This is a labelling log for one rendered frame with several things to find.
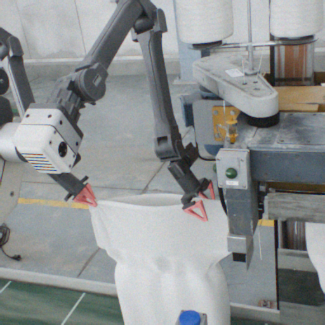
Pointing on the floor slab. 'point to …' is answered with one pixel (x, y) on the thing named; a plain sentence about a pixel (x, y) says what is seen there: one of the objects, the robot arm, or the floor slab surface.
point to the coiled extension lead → (7, 241)
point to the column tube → (292, 56)
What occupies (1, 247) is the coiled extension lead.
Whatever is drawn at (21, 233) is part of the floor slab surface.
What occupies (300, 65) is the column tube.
